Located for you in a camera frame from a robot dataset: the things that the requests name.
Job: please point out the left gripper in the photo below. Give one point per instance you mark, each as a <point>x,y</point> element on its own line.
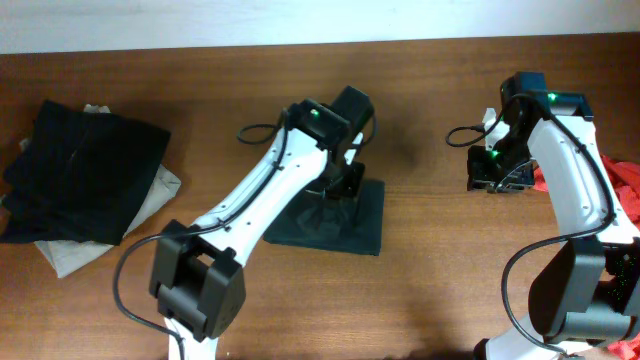
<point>342,181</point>

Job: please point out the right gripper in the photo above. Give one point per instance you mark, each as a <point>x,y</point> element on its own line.
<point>498,176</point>

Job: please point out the dark green Nike t-shirt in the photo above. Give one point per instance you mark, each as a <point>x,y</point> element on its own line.
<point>349,225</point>

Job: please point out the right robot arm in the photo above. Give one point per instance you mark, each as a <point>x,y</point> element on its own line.
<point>587,296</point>

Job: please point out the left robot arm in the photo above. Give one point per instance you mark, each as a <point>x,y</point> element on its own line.
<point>198,271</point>

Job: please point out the red t-shirt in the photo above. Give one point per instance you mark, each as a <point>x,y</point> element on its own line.
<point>624,176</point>

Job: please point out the folded black garment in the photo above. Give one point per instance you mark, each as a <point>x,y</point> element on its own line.
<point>80,170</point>

